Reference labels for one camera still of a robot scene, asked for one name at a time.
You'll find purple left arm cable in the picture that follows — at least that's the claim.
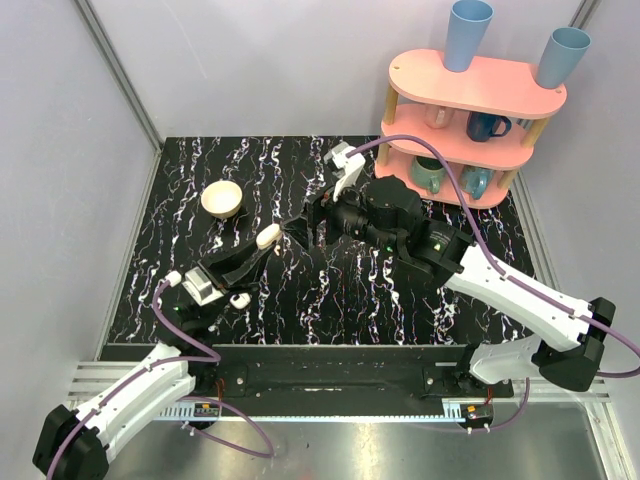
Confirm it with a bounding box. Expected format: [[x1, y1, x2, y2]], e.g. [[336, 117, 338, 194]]
[[47, 272, 276, 480]]

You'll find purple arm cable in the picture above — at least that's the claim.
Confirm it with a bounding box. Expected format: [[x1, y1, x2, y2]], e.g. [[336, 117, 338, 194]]
[[349, 134, 640, 434], [47, 272, 276, 480]]

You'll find teal ceramic mug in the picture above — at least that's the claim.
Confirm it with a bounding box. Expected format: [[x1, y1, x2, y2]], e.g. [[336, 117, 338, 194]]
[[410, 156, 446, 194]]

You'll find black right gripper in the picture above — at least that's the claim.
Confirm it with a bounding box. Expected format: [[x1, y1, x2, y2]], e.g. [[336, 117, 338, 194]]
[[279, 171, 403, 255]]

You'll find pink ceramic mug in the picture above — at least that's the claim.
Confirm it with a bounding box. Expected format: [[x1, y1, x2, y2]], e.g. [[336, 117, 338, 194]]
[[424, 104, 456, 129]]

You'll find light blue plastic cup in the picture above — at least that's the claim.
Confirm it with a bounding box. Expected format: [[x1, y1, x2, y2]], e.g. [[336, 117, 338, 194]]
[[443, 0, 494, 73], [535, 27, 591, 89]]

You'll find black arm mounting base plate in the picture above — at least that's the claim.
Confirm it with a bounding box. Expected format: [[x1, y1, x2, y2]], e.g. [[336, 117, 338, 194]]
[[189, 345, 514, 399]]

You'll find white earbud case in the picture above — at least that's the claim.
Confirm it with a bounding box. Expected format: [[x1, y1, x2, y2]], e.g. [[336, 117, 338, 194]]
[[255, 223, 283, 251], [230, 293, 251, 310]]

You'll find dark blue ceramic mug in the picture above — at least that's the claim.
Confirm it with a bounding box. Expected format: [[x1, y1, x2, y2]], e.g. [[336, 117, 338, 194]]
[[466, 112, 512, 143]]

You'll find aluminium frame rail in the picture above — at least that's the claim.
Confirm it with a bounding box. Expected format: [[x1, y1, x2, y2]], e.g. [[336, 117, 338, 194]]
[[71, 0, 164, 151]]

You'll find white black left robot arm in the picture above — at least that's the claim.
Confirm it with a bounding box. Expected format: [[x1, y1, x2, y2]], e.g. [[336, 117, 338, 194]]
[[32, 240, 278, 479]]

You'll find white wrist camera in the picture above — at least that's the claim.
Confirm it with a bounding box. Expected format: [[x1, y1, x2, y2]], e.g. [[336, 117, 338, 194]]
[[182, 267, 223, 306], [323, 142, 366, 202]]

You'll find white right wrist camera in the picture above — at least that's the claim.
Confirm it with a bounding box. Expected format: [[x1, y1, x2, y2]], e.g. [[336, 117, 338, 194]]
[[323, 142, 366, 202]]

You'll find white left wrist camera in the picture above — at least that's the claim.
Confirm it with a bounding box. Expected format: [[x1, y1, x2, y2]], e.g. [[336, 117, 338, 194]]
[[182, 267, 223, 306]]

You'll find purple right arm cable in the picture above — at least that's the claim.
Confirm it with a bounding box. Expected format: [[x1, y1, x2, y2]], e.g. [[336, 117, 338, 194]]
[[349, 134, 640, 434]]

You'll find light blue ceramic mug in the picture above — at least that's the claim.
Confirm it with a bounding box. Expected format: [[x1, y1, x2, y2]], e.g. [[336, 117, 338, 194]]
[[459, 166, 495, 200]]

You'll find pink three-tier wooden shelf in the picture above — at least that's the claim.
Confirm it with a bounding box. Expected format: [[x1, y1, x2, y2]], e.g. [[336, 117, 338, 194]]
[[374, 49, 567, 209]]

